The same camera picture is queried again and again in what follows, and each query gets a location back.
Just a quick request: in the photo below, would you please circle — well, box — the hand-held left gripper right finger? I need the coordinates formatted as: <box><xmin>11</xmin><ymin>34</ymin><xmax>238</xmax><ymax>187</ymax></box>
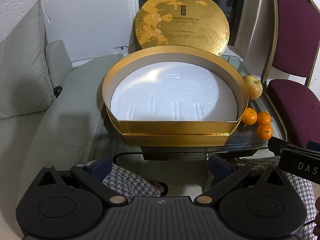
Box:
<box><xmin>194</xmin><ymin>154</ymin><xmax>287</xmax><ymax>207</ymax></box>

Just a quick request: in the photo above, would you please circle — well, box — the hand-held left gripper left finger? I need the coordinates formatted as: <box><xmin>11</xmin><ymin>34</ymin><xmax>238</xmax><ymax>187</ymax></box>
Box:
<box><xmin>37</xmin><ymin>155</ymin><xmax>128</xmax><ymax>207</ymax></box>

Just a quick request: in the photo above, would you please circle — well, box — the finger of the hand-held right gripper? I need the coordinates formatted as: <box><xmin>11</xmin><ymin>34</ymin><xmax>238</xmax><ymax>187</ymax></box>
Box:
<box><xmin>307</xmin><ymin>141</ymin><xmax>320</xmax><ymax>153</ymax></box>
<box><xmin>268</xmin><ymin>136</ymin><xmax>298</xmax><ymax>157</ymax></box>

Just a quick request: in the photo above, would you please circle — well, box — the small orange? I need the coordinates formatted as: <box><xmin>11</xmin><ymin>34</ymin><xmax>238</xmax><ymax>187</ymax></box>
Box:
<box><xmin>241</xmin><ymin>107</ymin><xmax>258</xmax><ymax>125</ymax></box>
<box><xmin>257</xmin><ymin>111</ymin><xmax>272</xmax><ymax>125</ymax></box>
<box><xmin>257</xmin><ymin>123</ymin><xmax>273</xmax><ymax>141</ymax></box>

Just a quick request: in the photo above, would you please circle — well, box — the gold gift box base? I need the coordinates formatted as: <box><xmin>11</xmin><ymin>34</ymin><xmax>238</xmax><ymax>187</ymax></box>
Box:
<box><xmin>101</xmin><ymin>46</ymin><xmax>249</xmax><ymax>147</ymax></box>

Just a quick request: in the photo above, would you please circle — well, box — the red yellow apple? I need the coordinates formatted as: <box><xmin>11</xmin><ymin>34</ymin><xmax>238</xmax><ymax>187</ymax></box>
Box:
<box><xmin>242</xmin><ymin>75</ymin><xmax>263</xmax><ymax>101</ymax></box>

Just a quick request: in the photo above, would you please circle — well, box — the round gold box lid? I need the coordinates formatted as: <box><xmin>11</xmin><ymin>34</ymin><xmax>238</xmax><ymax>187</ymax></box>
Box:
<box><xmin>134</xmin><ymin>0</ymin><xmax>230</xmax><ymax>57</ymax></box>

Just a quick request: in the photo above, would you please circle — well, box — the glass desktop table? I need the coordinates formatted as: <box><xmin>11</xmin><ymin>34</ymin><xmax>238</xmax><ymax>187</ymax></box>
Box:
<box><xmin>113</xmin><ymin>52</ymin><xmax>288</xmax><ymax>161</ymax></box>

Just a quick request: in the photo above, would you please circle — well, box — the person's right leg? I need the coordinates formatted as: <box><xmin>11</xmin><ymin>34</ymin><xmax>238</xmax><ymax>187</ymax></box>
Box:
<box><xmin>236</xmin><ymin>156</ymin><xmax>317</xmax><ymax>240</ymax></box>

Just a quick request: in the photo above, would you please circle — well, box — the person's leg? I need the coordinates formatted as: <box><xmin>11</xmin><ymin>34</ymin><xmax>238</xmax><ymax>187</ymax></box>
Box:
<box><xmin>85</xmin><ymin>159</ymin><xmax>163</xmax><ymax>203</ymax></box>
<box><xmin>236</xmin><ymin>156</ymin><xmax>317</xmax><ymax>240</ymax></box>

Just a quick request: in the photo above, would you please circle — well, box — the person's left leg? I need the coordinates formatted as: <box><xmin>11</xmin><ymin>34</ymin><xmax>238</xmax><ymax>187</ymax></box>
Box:
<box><xmin>85</xmin><ymin>159</ymin><xmax>163</xmax><ymax>203</ymax></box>

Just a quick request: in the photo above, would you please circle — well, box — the person's foot in slipper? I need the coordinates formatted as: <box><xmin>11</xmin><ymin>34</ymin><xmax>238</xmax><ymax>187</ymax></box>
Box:
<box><xmin>147</xmin><ymin>179</ymin><xmax>169</xmax><ymax>197</ymax></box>

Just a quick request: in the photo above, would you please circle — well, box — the white foam insert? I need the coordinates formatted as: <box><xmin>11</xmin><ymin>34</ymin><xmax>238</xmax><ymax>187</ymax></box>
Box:
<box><xmin>110</xmin><ymin>60</ymin><xmax>238</xmax><ymax>121</ymax></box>

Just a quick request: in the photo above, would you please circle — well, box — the maroon padded chair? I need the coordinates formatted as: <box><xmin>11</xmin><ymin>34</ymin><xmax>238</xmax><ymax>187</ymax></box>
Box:
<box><xmin>260</xmin><ymin>0</ymin><xmax>320</xmax><ymax>148</ymax></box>

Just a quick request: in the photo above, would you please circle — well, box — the small grey cushion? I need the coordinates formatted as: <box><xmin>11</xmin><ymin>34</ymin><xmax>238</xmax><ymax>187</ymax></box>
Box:
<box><xmin>46</xmin><ymin>39</ymin><xmax>75</xmax><ymax>87</ymax></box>

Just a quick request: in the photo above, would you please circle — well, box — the grey pillow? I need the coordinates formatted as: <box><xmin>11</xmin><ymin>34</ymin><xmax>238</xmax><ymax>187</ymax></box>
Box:
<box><xmin>0</xmin><ymin>0</ymin><xmax>56</xmax><ymax>120</ymax></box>

